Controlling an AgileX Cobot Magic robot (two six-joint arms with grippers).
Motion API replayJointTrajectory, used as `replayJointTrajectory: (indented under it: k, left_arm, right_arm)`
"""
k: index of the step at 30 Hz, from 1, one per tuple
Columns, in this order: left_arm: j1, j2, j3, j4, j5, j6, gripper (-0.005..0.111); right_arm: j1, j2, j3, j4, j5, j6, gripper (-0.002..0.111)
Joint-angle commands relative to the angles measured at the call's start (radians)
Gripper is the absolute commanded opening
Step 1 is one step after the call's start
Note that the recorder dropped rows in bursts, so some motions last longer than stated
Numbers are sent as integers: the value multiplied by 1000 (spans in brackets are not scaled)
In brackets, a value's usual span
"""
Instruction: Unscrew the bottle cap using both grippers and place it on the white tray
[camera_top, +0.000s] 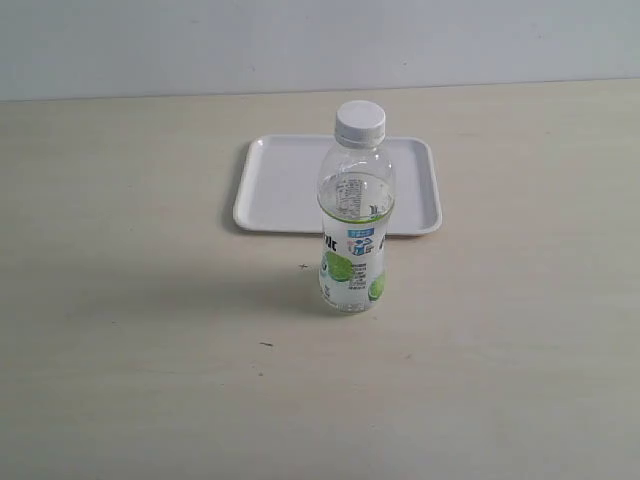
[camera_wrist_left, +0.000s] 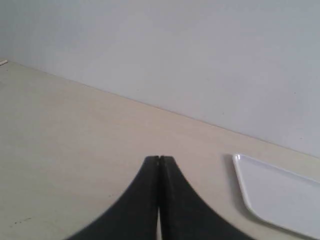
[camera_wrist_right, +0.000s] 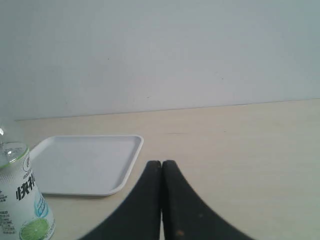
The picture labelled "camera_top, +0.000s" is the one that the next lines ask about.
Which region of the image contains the clear plastic drink bottle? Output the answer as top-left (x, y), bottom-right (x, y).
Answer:
top-left (317, 139), bottom-right (395, 313)

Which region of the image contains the white bottle cap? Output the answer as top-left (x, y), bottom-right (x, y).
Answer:
top-left (334, 100), bottom-right (386, 146)

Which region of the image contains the white plastic tray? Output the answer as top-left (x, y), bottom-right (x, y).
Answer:
top-left (233, 134), bottom-right (442, 236)

